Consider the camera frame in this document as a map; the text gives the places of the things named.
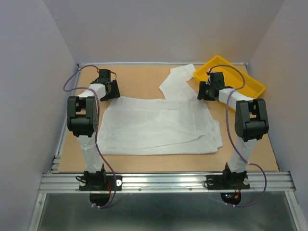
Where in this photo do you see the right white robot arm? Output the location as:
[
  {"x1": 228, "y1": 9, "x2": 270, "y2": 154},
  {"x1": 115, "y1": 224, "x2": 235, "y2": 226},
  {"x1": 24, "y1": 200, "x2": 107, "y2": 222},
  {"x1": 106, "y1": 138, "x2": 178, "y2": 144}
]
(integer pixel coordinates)
[{"x1": 197, "y1": 72, "x2": 269, "y2": 190}]

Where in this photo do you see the aluminium mounting rail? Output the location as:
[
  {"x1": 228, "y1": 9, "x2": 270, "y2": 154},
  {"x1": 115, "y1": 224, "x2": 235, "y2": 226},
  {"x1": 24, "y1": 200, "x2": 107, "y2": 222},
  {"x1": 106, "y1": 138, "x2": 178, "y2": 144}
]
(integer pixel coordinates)
[{"x1": 38, "y1": 172, "x2": 296, "y2": 193}]

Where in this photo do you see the yellow plastic bin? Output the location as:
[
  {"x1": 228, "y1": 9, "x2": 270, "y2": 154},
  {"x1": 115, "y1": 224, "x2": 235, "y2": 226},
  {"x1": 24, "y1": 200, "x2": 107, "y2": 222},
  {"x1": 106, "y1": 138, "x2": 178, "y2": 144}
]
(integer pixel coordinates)
[{"x1": 193, "y1": 55, "x2": 266, "y2": 99}]

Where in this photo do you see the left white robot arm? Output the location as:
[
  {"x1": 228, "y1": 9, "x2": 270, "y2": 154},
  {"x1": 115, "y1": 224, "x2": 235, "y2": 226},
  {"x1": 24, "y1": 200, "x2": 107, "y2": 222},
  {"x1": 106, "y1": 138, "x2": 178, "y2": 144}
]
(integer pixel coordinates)
[{"x1": 67, "y1": 68, "x2": 120, "y2": 191}]

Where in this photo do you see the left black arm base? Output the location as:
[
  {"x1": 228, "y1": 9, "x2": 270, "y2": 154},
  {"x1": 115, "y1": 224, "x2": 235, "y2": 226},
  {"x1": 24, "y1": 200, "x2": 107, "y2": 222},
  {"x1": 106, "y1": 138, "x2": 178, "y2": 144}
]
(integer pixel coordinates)
[{"x1": 76, "y1": 174, "x2": 123, "y2": 192}]

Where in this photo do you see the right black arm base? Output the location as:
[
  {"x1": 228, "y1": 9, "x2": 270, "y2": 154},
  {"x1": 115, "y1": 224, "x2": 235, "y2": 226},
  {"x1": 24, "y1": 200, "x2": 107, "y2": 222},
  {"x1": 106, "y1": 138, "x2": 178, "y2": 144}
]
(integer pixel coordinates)
[{"x1": 206, "y1": 175, "x2": 250, "y2": 190}]

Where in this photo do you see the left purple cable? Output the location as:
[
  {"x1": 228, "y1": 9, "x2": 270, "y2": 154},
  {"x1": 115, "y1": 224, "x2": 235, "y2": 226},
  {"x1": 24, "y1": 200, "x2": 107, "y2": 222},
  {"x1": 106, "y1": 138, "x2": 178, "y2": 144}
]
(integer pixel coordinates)
[{"x1": 63, "y1": 65, "x2": 117, "y2": 209}]

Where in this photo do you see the white long sleeve shirt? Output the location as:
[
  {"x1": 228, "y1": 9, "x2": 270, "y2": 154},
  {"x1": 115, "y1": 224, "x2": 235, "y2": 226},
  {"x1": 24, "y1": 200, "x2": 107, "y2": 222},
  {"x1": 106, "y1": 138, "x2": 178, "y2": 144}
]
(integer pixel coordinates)
[{"x1": 98, "y1": 64, "x2": 223, "y2": 155}]

